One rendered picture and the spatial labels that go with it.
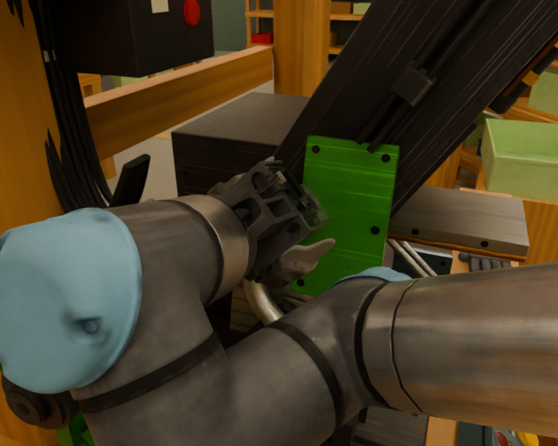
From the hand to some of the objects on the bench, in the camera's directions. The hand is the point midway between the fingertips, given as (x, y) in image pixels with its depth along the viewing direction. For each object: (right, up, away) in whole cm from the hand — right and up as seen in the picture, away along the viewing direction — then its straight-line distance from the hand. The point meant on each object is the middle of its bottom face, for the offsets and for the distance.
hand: (278, 223), depth 53 cm
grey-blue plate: (+24, -17, +32) cm, 44 cm away
